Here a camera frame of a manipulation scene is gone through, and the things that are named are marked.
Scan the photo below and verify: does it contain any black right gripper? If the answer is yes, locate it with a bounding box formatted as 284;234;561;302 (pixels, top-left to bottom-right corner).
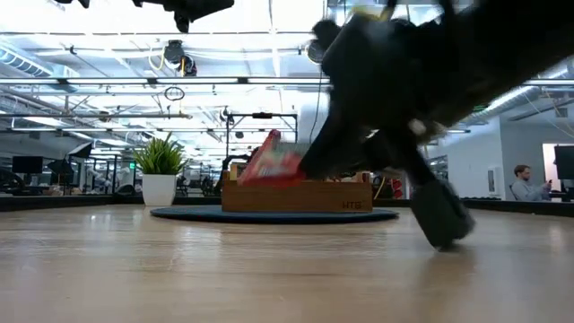
297;13;476;250

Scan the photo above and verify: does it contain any wooden three-compartment box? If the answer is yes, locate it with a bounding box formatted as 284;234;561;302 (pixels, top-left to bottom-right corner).
221;172;374;214

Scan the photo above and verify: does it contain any red tea sachet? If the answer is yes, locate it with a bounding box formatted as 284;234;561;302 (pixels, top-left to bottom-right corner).
236;129;309;188

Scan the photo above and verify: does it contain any person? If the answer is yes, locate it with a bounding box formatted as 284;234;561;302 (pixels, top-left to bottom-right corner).
509;163;553;202

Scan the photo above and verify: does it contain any round blue woven placemat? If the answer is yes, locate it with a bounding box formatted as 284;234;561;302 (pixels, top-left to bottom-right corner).
150;205;400;225

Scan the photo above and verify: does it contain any green plant white pot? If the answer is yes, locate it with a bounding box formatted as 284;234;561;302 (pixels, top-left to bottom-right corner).
133;133;189;207

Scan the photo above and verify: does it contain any black computer monitor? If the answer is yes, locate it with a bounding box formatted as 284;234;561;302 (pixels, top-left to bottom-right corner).
553;144;574;180
12;155;45;175

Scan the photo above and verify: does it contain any black tilted monitor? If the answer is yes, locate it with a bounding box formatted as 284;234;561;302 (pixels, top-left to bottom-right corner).
66;142;94;159

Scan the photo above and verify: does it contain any black background gantry frame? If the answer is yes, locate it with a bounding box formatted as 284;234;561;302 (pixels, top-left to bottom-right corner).
214;110;300;195

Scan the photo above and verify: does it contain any black ceiling cable reel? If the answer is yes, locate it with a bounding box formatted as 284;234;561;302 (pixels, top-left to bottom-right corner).
306;39;327;65
163;39;186;65

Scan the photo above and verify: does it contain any white wall panel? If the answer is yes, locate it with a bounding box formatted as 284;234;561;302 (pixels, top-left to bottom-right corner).
486;166;500;195

